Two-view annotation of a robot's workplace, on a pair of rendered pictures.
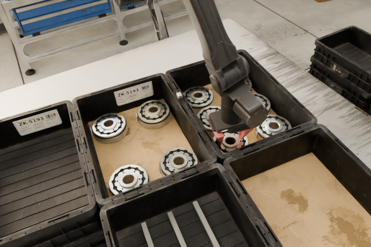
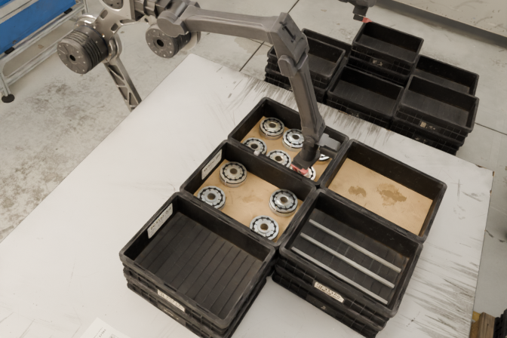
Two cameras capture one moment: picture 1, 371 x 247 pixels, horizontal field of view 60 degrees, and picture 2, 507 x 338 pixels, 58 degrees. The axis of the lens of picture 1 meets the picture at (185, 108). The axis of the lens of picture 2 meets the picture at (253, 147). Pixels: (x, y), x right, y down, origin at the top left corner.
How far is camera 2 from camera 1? 1.06 m
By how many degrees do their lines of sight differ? 31
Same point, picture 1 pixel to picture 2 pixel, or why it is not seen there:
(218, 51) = (317, 122)
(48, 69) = not seen: outside the picture
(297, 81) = (289, 102)
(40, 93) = (75, 200)
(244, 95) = (327, 141)
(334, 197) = (374, 179)
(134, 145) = (239, 204)
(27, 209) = (209, 283)
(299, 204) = (361, 192)
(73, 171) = (213, 243)
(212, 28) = (315, 112)
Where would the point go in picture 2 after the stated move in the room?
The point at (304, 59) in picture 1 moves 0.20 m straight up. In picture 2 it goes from (231, 59) to (233, 38)
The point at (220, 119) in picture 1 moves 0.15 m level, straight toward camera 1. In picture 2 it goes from (302, 160) to (326, 190)
